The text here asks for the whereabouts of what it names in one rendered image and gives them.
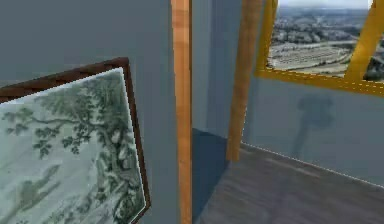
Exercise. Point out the light wooden door frame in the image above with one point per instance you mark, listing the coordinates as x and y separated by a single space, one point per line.
182 100

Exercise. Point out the yellow framed window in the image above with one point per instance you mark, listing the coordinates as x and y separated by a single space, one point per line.
316 40

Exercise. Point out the brown framed tree picture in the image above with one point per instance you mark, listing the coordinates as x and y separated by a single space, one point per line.
73 150

